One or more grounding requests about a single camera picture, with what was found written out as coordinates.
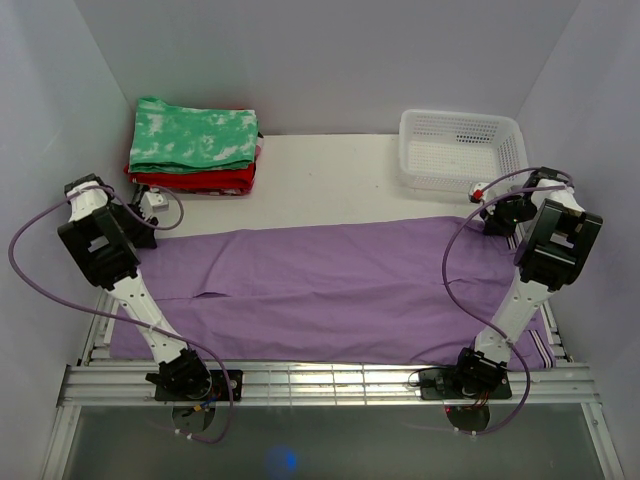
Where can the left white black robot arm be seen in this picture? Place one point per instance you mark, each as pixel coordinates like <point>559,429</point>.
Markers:
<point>102,238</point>

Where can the red folded garment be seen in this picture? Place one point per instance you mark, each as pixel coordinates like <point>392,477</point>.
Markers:
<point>227,182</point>

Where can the aluminium rail frame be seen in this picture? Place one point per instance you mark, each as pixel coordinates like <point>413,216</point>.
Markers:
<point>97,381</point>

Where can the purple trousers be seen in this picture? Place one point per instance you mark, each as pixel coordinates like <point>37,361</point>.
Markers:
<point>413,291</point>

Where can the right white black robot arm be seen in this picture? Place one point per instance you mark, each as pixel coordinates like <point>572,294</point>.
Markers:
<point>558,240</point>

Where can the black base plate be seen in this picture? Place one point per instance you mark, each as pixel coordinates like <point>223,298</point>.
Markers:
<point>437,383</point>
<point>213,387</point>

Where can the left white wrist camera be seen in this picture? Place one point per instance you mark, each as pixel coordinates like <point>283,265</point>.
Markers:
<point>153,202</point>

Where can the white perforated plastic basket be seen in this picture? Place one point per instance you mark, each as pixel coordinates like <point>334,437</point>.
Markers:
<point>452,151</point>

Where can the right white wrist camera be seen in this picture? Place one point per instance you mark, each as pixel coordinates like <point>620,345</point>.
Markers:
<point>479,193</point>

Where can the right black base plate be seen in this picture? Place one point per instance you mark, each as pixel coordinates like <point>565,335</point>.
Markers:
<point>437,383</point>

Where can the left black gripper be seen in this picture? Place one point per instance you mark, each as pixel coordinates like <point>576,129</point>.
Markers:
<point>144,234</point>

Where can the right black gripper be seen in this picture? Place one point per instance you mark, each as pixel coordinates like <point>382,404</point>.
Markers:
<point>492,222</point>

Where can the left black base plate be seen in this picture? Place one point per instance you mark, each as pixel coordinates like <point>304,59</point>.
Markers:
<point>213,387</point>

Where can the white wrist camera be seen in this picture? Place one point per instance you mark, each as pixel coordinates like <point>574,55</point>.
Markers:
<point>153,202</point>
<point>479,193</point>

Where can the green white patterned folded garment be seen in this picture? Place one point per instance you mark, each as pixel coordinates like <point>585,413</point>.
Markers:
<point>183,140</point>

